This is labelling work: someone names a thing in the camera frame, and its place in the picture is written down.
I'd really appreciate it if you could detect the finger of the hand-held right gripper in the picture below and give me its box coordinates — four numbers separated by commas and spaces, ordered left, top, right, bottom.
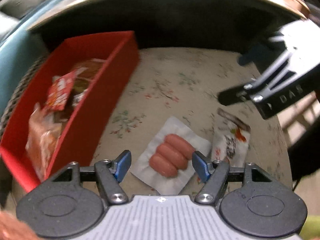
218, 79, 272, 107
237, 36, 288, 67

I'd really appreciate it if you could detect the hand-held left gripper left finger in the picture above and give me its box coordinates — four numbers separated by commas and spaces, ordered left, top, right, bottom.
50, 150, 132, 205

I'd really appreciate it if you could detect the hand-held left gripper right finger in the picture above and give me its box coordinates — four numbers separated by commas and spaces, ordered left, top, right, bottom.
192, 151, 273, 205

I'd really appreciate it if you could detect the clear sausage packet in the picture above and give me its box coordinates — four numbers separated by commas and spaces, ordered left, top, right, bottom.
129, 116, 212, 196

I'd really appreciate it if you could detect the white chicken snack packet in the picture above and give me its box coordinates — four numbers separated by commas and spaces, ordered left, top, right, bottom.
211, 107, 251, 168

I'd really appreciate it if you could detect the red cardboard box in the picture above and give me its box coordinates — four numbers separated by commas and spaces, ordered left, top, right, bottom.
0, 31, 140, 193

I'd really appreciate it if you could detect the white packet with orange sticks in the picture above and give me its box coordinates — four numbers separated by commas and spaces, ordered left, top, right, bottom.
25, 102, 68, 180

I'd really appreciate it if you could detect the brown dried meat packet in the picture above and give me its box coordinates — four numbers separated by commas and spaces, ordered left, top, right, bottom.
60, 59, 105, 105

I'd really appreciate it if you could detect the red snack packet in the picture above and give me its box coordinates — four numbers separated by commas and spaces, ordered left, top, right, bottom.
46, 70, 77, 112

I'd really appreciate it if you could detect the wooden stool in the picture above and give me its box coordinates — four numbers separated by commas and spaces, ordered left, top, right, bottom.
280, 92, 320, 145

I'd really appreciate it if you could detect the floral printed mat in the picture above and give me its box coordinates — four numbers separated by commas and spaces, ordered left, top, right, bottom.
10, 47, 293, 205

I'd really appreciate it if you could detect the dark coffee table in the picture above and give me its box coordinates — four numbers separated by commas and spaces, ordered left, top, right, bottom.
26, 0, 308, 55

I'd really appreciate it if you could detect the teal sofa cover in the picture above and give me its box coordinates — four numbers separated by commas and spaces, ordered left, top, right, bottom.
0, 17, 50, 135

